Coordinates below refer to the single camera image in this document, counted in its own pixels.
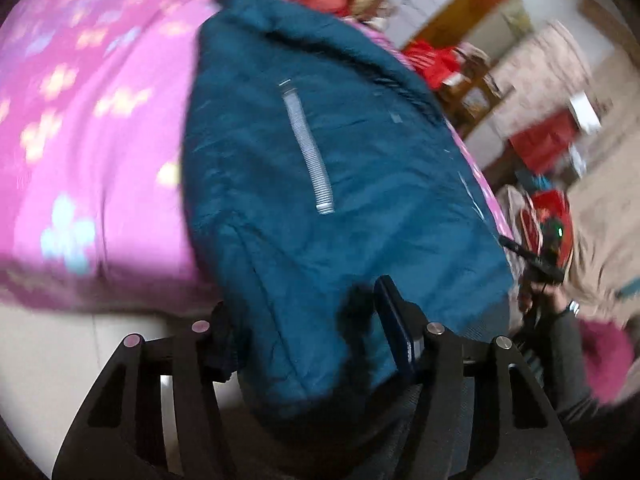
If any dark grey sleeve forearm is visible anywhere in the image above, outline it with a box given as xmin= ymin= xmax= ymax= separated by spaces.
xmin=540 ymin=311 xmax=639 ymax=479

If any red plastic shopping bag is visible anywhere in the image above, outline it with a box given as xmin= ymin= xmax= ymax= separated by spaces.
xmin=402 ymin=39 xmax=463 ymax=90

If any wooden shelf stand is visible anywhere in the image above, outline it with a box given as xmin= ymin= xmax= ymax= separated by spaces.
xmin=435 ymin=42 xmax=514 ymax=140

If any pink floral bed sheet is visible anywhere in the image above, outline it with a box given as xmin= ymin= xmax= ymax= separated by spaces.
xmin=1 ymin=0 xmax=503 ymax=315

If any person's right hand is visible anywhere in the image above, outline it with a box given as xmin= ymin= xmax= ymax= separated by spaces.
xmin=518 ymin=281 xmax=573 ymax=314

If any teal down puffer jacket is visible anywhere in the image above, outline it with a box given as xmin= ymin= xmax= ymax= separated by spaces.
xmin=181 ymin=0 xmax=512 ymax=418

